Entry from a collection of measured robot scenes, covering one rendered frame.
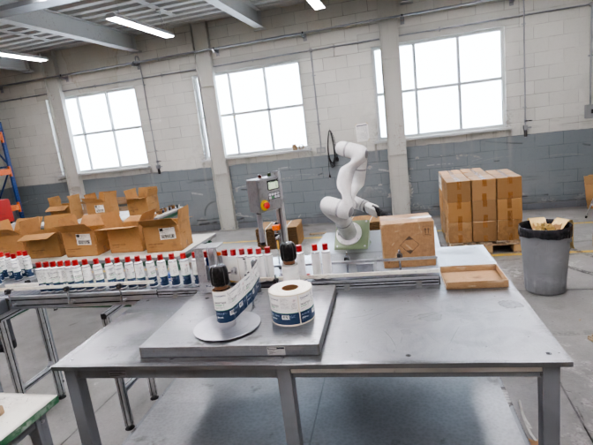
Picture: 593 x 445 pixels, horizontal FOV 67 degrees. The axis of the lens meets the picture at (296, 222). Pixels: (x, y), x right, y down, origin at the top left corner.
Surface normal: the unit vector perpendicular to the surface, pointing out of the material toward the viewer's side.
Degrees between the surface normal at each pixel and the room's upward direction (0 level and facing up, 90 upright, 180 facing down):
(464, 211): 89
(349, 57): 90
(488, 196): 91
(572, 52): 90
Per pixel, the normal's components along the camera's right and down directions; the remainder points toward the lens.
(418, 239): -0.14, 0.22
